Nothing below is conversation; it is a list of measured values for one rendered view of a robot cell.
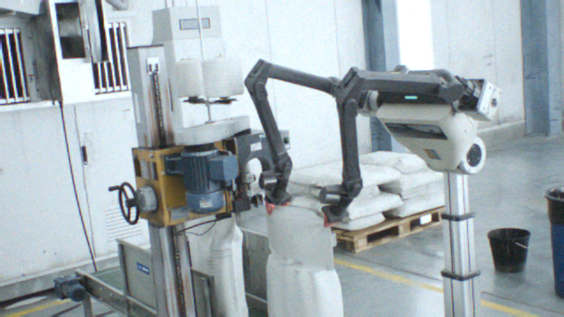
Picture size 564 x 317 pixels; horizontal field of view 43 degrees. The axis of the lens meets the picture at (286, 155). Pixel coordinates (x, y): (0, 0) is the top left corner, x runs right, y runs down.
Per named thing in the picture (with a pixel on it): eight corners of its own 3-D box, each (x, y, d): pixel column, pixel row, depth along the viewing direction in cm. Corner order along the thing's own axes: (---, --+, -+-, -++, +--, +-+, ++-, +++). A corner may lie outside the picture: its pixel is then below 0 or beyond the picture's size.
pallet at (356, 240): (450, 220, 649) (449, 205, 646) (355, 253, 576) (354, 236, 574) (384, 210, 713) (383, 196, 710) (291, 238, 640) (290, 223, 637)
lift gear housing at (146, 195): (158, 212, 292) (155, 186, 290) (145, 215, 288) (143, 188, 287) (147, 209, 300) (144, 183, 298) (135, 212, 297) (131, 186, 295)
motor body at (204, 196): (232, 210, 284) (226, 148, 280) (199, 217, 275) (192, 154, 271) (212, 204, 296) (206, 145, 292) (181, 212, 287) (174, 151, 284)
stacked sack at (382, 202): (406, 208, 610) (404, 191, 607) (351, 225, 570) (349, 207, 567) (371, 202, 643) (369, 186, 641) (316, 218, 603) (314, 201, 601)
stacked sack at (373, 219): (388, 223, 606) (387, 209, 604) (349, 234, 581) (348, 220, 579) (337, 212, 659) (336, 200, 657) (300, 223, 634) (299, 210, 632)
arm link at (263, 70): (263, 59, 269) (251, 53, 278) (252, 92, 272) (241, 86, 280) (353, 84, 294) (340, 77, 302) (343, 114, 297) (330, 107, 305)
